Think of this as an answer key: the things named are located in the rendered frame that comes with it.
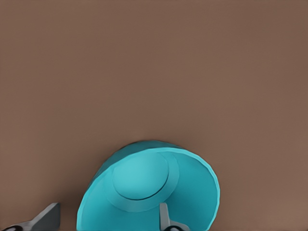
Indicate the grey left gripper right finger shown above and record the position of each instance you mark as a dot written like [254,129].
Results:
[164,215]

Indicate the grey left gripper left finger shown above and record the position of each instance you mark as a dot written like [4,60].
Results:
[45,217]

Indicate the teal bowl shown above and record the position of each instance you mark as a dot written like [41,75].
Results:
[144,178]

